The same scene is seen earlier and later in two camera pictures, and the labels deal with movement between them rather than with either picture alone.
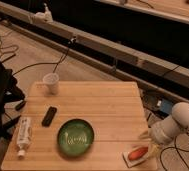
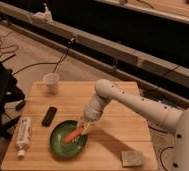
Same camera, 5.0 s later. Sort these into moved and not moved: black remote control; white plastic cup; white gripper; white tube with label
Moved: white gripper
Not moved: white tube with label; black remote control; white plastic cup
